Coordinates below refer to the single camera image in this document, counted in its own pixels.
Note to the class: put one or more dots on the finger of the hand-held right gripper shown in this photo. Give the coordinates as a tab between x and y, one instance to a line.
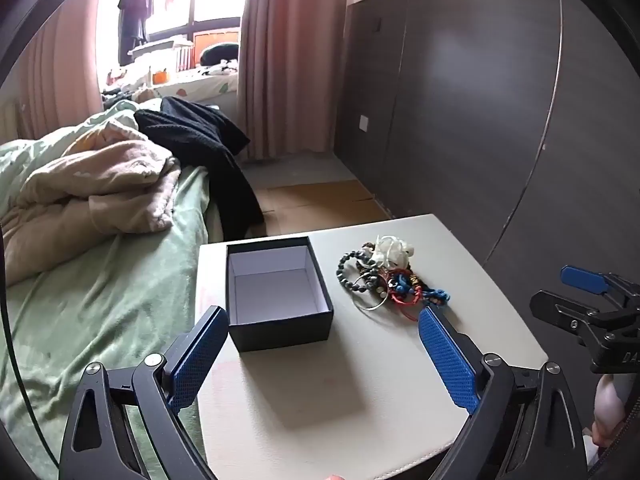
555	307
582	277

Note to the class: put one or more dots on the flattened cardboard sheet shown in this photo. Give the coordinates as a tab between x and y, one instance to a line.
320	205

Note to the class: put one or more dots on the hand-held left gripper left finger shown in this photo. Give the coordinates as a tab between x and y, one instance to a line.
197	360

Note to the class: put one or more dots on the narrow pink curtain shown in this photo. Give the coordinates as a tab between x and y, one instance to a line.
60	75

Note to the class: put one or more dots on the white rack on windowsill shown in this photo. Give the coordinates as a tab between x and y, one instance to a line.
160	52

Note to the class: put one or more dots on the black knitted garment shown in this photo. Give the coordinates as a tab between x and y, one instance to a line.
210	145

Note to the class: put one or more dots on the beige fleece blanket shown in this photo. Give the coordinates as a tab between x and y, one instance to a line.
100	180

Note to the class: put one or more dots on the green bed blanket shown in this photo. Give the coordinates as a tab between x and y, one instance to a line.
110	310

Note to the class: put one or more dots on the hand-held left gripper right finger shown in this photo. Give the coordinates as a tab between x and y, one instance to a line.
445	360

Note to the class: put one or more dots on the black jewelry box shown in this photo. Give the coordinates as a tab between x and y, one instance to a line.
280	332

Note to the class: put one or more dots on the white wall socket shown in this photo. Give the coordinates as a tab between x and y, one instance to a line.
364	123

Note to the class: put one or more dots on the wide pink curtain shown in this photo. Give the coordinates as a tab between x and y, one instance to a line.
290	60

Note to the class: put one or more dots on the white fabric flower ornament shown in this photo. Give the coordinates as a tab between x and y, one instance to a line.
392	252

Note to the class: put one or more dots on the patterned white cloth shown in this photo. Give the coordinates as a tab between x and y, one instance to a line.
205	82

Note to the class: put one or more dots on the person's right hand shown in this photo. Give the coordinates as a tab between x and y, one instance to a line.
607	410

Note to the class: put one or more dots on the hanging dark clothes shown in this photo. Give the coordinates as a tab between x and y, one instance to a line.
135	15

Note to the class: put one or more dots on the black round cushion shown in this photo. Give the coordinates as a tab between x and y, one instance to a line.
220	52

